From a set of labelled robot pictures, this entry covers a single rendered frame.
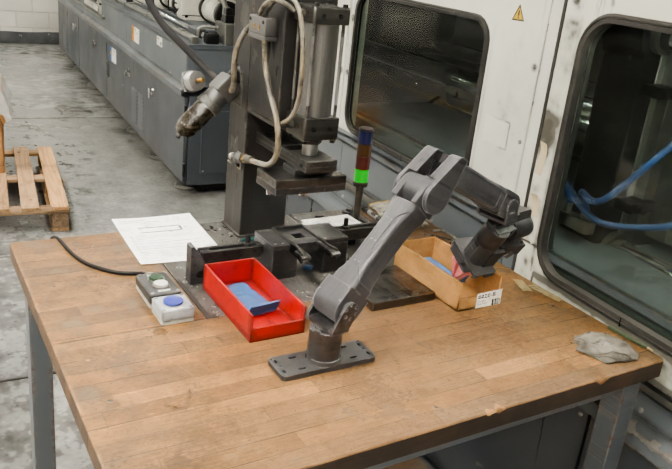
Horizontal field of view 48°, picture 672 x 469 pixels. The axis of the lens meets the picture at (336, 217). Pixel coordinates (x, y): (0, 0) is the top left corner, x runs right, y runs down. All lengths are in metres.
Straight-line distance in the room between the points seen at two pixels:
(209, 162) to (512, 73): 3.12
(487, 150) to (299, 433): 1.17
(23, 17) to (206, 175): 6.21
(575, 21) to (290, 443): 1.16
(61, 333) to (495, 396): 0.81
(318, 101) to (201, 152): 3.27
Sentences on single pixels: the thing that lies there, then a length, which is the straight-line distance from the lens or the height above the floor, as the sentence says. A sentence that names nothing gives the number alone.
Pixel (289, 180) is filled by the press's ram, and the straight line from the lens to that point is 1.65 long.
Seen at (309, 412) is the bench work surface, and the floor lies 0.90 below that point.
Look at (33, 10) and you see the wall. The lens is 10.79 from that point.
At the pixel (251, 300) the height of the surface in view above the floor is 0.91.
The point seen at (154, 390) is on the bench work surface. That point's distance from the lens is 1.33.
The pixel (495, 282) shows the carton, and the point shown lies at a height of 0.95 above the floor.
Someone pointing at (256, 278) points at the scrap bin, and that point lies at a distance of 1.68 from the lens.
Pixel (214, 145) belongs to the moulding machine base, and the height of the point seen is 0.34.
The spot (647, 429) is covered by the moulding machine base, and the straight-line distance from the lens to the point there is 1.84.
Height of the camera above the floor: 1.64
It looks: 20 degrees down
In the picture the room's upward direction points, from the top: 6 degrees clockwise
